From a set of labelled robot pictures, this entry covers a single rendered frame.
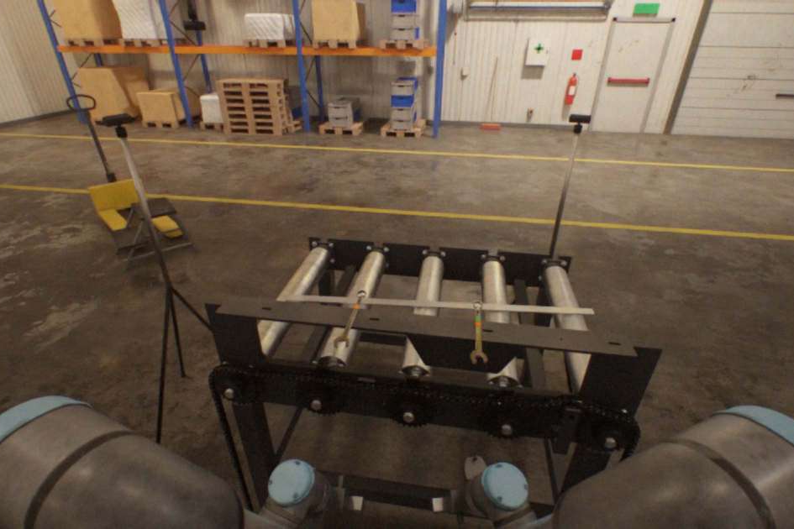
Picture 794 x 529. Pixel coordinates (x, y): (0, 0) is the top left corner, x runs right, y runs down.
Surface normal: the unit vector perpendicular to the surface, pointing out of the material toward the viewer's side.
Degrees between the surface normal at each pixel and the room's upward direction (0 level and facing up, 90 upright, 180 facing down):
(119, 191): 90
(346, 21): 90
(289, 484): 19
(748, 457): 5
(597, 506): 52
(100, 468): 15
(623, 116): 90
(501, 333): 0
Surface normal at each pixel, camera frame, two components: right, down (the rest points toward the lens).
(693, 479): -0.29, -0.83
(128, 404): 0.00, -0.87
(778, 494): 0.23, -0.45
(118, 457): 0.35, -0.88
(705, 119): -0.15, 0.49
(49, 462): -0.11, -0.72
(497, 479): 0.14, -0.67
